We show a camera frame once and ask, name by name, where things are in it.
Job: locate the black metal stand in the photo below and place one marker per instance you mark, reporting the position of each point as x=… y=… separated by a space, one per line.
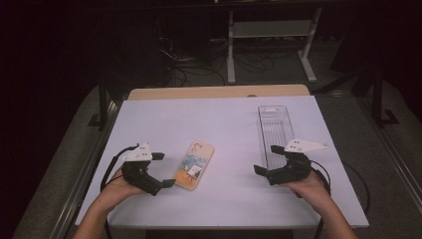
x=103 y=103
x=378 y=96

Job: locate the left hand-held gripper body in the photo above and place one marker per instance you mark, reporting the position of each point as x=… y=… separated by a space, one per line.
x=139 y=176

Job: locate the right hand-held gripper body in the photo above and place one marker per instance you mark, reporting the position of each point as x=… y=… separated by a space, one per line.
x=293 y=169

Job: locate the person's right hand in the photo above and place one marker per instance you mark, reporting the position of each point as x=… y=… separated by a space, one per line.
x=312 y=191

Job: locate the clear plastic box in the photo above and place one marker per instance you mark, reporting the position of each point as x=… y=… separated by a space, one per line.
x=275 y=129

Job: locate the person's left hand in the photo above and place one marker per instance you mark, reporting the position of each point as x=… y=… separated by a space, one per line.
x=116 y=191

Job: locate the white metal shelf stand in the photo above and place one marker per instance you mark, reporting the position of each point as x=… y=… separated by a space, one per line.
x=272 y=29

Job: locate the aluminium rail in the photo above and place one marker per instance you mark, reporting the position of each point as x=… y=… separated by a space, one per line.
x=89 y=166
x=391 y=146

